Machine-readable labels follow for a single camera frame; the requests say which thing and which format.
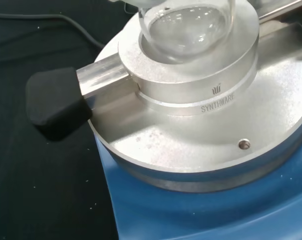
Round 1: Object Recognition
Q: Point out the blue heater with metal plate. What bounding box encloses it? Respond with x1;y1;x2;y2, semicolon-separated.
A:
25;0;302;240

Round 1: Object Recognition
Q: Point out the black table cloth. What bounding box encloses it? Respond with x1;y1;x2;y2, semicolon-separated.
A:
0;0;148;240

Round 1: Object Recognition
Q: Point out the thick black power cable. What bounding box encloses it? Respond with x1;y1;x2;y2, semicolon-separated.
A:
0;12;107;50

